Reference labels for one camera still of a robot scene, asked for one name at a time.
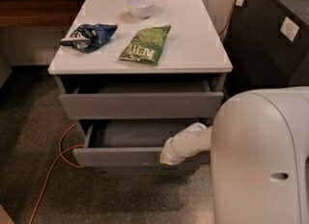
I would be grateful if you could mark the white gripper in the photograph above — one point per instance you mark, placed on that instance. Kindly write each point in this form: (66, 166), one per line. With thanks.
(176, 147)

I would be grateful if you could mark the green chip bag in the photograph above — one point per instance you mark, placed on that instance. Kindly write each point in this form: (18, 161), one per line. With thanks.
(146, 46)

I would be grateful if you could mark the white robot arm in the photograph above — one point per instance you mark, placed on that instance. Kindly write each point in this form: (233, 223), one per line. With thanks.
(259, 144)

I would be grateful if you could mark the white label on cabinet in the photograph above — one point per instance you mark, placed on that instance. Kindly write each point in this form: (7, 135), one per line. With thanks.
(289, 29)

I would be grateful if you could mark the grey drawer cabinet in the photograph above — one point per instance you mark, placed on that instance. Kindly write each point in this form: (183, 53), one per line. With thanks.
(193, 51)

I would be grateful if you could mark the white bowl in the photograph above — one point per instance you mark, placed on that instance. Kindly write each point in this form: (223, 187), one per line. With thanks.
(140, 8)

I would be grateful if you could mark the blue crumpled chip bag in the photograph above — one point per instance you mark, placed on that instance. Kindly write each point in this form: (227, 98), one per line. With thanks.
(88, 38)

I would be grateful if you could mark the grey drawer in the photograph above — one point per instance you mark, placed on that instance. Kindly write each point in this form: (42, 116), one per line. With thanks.
(133, 145)
(135, 101)

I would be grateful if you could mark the dark grey bin cabinet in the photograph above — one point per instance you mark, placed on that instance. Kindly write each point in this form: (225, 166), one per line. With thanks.
(262, 57)

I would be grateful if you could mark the grey top drawer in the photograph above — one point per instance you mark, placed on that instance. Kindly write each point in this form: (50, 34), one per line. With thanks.
(135, 101)

